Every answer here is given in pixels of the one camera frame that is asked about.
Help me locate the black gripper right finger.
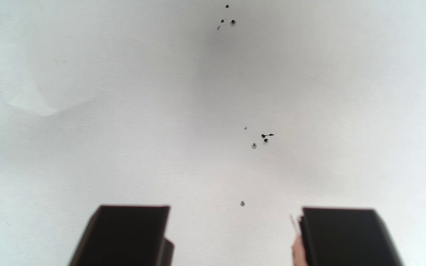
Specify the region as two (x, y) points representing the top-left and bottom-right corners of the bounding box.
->
(300, 207), (404, 266)

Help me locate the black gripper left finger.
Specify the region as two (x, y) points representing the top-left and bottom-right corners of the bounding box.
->
(69, 205), (175, 266)

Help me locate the white ink-dotted paper sheet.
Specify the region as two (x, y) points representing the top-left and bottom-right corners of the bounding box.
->
(0, 0), (426, 266)

